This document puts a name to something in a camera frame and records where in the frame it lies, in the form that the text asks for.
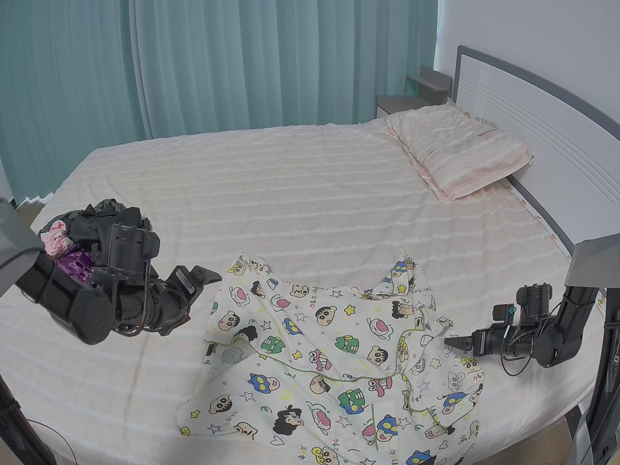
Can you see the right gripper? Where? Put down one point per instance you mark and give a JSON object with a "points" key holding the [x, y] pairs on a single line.
{"points": [[491, 342]]}

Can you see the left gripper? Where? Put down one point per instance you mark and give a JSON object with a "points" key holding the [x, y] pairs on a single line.
{"points": [[169, 303]]}

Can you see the white printed pyjama top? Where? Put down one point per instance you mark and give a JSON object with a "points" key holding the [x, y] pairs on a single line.
{"points": [[339, 337]]}

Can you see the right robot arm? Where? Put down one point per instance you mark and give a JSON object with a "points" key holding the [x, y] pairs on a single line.
{"points": [[571, 327]]}

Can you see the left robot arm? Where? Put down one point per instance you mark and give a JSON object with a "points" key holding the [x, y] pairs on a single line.
{"points": [[72, 303]]}

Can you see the bed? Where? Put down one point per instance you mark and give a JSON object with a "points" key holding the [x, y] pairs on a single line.
{"points": [[290, 187]]}

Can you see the black garment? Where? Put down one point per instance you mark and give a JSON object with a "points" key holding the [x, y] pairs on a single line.
{"points": [[92, 225]]}

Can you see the purple garment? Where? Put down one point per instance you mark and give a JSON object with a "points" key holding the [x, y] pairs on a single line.
{"points": [[75, 262]]}

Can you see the pink garment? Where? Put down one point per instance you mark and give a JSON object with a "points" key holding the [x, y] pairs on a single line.
{"points": [[55, 242]]}

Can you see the pale pink striped pillow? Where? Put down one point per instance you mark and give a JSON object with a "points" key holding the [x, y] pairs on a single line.
{"points": [[455, 148]]}

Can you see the blue-green curtain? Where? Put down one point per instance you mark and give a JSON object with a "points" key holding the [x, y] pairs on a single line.
{"points": [[290, 41], [63, 66]]}

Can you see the grey bedside table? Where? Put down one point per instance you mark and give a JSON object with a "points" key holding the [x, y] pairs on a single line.
{"points": [[392, 103]]}

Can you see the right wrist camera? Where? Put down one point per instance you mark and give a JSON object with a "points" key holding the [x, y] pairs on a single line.
{"points": [[503, 314]]}

